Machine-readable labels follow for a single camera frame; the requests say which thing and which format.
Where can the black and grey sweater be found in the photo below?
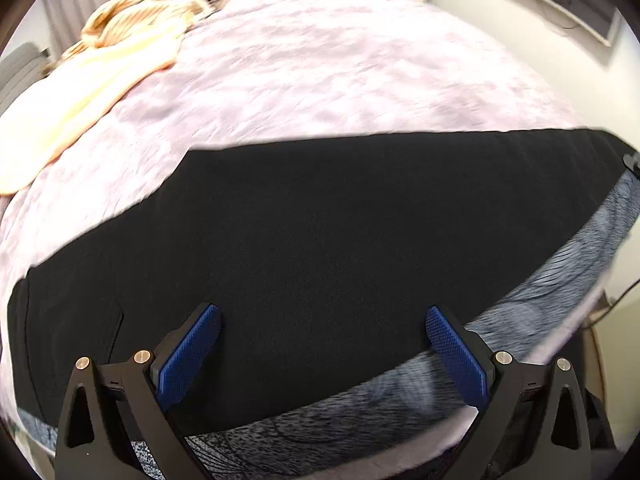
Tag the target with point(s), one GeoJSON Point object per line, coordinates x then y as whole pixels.
{"type": "Point", "coordinates": [320, 260]}

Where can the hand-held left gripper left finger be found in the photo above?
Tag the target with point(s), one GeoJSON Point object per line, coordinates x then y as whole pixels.
{"type": "Point", "coordinates": [187, 355]}

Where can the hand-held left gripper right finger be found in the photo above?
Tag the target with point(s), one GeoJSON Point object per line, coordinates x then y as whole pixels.
{"type": "Point", "coordinates": [457, 355]}

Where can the lilac plush blanket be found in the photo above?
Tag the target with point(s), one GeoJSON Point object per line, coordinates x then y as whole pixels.
{"type": "Point", "coordinates": [325, 60]}

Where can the peach cloth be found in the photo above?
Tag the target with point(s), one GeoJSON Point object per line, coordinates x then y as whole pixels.
{"type": "Point", "coordinates": [65, 105]}

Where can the beige striped garment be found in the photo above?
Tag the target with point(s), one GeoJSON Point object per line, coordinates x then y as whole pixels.
{"type": "Point", "coordinates": [130, 15]}

